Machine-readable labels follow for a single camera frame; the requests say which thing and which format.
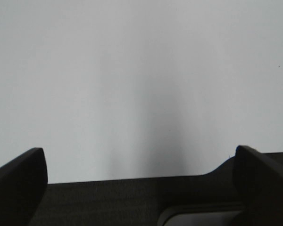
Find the grey rounded object below table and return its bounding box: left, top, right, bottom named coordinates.
left=157, top=208, right=243, bottom=226

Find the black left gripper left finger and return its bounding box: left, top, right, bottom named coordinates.
left=0, top=148, right=48, bottom=226

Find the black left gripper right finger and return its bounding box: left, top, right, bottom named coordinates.
left=233, top=145, right=283, bottom=226

